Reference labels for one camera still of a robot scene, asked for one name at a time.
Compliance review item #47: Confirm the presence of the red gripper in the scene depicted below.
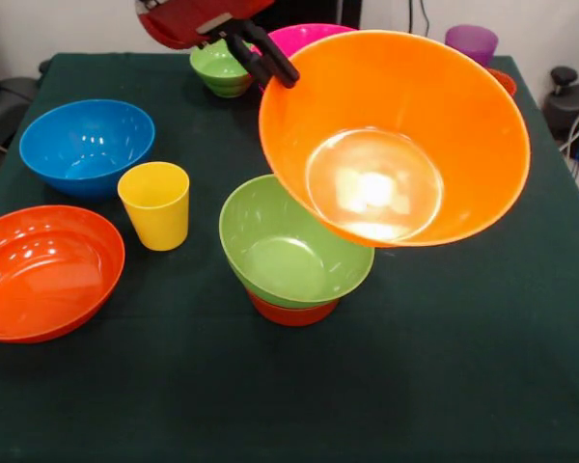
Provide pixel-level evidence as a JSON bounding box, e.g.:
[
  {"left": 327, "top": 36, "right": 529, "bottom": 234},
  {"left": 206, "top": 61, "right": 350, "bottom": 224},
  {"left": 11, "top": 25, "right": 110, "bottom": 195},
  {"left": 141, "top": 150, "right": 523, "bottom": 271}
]
[{"left": 134, "top": 0, "right": 301, "bottom": 90}]

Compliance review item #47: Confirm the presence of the small green ribbed bowl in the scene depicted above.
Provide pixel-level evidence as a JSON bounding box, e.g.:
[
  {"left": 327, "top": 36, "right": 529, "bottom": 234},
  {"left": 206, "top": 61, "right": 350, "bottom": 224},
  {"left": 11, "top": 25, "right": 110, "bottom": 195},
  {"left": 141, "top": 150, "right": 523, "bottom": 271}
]
[{"left": 189, "top": 39, "right": 255, "bottom": 99}]

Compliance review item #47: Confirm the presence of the large green bowl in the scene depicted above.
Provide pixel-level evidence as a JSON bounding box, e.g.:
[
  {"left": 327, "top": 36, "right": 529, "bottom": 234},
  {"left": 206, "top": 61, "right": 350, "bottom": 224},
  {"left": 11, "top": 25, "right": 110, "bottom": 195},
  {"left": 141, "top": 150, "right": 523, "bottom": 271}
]
[{"left": 218, "top": 174, "right": 376, "bottom": 311}]

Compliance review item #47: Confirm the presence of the large yellow-orange bowl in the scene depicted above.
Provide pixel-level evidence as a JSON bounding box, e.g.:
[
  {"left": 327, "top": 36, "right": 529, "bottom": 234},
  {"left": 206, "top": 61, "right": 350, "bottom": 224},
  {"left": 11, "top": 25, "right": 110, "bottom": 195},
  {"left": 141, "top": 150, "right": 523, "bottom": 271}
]
[{"left": 259, "top": 29, "right": 532, "bottom": 249}]

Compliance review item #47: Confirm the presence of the small orange bowl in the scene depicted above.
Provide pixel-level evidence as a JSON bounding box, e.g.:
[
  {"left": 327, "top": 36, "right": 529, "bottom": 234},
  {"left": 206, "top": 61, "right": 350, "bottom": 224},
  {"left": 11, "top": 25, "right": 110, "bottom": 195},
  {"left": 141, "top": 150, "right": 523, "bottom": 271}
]
[{"left": 245, "top": 287, "right": 340, "bottom": 328}]

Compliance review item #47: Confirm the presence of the large pink bowl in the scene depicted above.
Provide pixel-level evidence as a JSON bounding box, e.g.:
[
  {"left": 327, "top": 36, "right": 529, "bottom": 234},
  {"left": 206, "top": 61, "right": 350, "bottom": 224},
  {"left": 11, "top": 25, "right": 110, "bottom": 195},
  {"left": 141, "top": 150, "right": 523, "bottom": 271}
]
[{"left": 250, "top": 22, "right": 358, "bottom": 93}]

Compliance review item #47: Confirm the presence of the yellow cup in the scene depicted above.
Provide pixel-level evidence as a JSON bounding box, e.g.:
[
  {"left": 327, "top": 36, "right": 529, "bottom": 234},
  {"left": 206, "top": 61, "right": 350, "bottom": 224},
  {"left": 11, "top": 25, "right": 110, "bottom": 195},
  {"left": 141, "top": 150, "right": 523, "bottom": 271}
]
[{"left": 117, "top": 161, "right": 191, "bottom": 253}]

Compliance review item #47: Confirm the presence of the blue bowl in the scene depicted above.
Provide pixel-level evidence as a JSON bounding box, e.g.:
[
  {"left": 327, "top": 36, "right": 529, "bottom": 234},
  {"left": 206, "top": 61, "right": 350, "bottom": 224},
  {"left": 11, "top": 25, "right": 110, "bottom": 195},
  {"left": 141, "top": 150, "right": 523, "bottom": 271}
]
[{"left": 18, "top": 99, "right": 156, "bottom": 204}]

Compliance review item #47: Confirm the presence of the purple cup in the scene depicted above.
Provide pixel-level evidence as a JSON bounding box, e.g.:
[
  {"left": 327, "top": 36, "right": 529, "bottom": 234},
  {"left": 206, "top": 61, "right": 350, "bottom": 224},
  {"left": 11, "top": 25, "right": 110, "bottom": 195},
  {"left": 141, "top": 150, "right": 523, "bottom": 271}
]
[{"left": 444, "top": 25, "right": 500, "bottom": 68}]

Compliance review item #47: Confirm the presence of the orange cup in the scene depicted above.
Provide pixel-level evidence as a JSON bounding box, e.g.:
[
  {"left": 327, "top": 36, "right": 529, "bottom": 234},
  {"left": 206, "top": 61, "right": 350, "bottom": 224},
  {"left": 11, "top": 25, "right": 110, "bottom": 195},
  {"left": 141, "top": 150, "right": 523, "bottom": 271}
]
[{"left": 486, "top": 68, "right": 518, "bottom": 97}]

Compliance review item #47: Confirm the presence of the dark grey chair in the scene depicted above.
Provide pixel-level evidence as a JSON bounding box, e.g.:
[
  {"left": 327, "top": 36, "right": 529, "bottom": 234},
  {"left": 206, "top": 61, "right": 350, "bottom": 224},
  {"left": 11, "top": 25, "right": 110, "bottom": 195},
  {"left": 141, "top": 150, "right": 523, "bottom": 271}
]
[{"left": 0, "top": 75, "right": 41, "bottom": 150}]

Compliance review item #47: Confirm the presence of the black clamp knob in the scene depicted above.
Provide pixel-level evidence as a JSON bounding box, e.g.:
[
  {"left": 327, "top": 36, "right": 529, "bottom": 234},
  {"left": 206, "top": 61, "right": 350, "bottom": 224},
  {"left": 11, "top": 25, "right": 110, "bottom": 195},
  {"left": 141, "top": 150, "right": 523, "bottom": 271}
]
[{"left": 549, "top": 66, "right": 579, "bottom": 97}]

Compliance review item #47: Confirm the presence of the black rounded base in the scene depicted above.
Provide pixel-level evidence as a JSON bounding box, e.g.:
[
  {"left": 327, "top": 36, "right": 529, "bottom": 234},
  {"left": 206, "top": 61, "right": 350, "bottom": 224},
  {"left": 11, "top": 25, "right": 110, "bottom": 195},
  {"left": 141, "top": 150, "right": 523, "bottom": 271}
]
[{"left": 542, "top": 81, "right": 579, "bottom": 160}]

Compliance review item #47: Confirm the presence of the wide shallow orange bowl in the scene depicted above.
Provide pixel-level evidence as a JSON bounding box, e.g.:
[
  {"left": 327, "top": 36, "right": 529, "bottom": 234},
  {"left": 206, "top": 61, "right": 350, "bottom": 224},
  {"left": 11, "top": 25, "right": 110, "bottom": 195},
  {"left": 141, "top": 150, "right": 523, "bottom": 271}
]
[{"left": 0, "top": 204, "right": 126, "bottom": 345}]

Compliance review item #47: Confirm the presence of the dark green tablecloth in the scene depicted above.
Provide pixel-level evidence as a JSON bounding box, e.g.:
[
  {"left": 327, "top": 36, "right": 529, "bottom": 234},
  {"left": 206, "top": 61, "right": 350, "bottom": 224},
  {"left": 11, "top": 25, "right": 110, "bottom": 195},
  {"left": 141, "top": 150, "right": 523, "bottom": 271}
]
[{"left": 0, "top": 51, "right": 579, "bottom": 463}]

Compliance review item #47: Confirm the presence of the black hanging cable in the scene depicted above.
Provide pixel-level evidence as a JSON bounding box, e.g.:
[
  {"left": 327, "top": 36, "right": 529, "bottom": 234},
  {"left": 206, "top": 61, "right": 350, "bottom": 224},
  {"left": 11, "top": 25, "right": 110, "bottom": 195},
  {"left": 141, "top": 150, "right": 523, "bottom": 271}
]
[{"left": 417, "top": 0, "right": 433, "bottom": 38}]

